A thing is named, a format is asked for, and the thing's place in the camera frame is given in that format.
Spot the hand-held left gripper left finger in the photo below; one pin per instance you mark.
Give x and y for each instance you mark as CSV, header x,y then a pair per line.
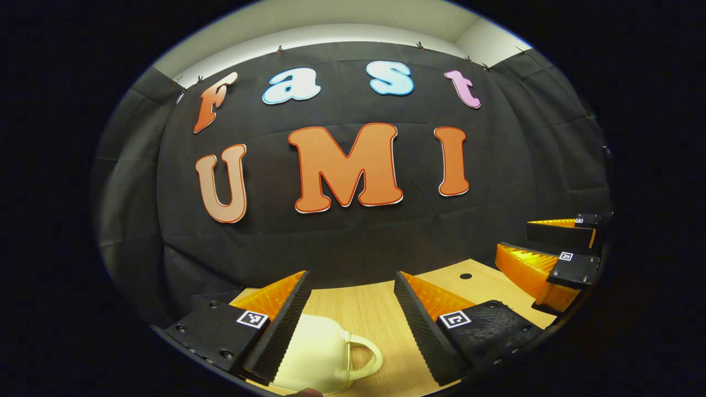
x,y
287,331

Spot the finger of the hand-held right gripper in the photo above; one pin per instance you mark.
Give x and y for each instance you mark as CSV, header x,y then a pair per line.
x,y
576,270
562,237

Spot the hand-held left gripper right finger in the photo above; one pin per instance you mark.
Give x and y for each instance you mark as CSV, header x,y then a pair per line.
x,y
419,331

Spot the pale yellow small suitcase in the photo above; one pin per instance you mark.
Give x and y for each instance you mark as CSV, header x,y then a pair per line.
x,y
314,353

